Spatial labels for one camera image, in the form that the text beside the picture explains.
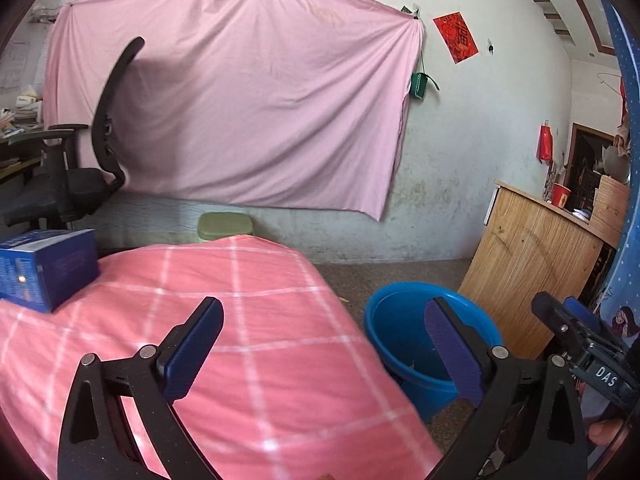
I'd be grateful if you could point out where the person's right hand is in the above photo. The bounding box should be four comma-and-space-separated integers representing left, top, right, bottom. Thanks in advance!
574, 378, 629, 461

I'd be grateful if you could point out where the wooden cabinet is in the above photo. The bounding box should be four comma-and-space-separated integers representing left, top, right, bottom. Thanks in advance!
458, 178, 630, 359

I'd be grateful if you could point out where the red cup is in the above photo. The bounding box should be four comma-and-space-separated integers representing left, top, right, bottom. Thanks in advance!
551, 183, 570, 209

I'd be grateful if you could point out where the blue cardboard box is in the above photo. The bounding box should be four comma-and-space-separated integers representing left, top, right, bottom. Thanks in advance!
0, 230, 100, 313

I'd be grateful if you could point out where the blue plastic basin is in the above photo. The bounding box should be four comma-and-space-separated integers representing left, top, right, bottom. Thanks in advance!
363, 282, 502, 424

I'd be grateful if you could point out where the pink checked tablecloth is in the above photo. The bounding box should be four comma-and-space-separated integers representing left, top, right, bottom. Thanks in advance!
1, 236, 440, 479

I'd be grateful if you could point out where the green plastic stool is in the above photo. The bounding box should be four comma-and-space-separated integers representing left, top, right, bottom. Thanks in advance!
196, 211, 254, 242

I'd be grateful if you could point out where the black office chair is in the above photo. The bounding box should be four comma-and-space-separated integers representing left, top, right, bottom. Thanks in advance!
3, 37, 145, 230

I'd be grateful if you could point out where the wooden desk shelf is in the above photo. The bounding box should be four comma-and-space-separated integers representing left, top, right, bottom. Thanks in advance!
1, 131, 43, 184

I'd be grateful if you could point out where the green hanging basket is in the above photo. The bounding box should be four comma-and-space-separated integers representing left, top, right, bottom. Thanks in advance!
409, 72, 440, 100

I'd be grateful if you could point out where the stack of papers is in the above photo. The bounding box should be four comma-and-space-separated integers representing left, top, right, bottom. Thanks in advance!
1, 86, 43, 136

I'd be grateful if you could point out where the pink hanging sheet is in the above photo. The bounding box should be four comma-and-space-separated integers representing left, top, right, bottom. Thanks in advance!
43, 0, 424, 219

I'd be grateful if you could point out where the red diamond wall paper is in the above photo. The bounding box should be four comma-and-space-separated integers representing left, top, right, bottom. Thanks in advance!
433, 12, 478, 64

